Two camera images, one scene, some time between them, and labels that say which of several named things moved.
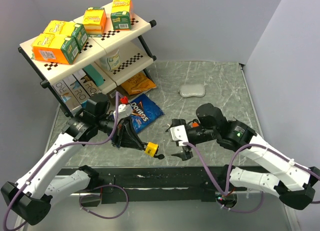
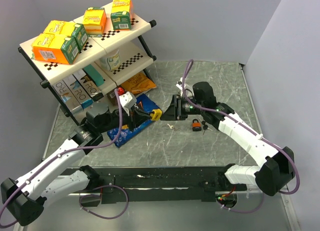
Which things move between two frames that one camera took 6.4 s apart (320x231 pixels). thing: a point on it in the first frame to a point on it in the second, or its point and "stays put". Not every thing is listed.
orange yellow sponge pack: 94,19 stays put
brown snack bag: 123,92 stays put
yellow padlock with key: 151,149 to 156,114
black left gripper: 127,141 to 136,117
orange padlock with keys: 195,125 stays put
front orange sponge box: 54,48 stays put
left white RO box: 66,95 stays put
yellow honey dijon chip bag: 138,84 stays put
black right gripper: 186,154 to 170,114
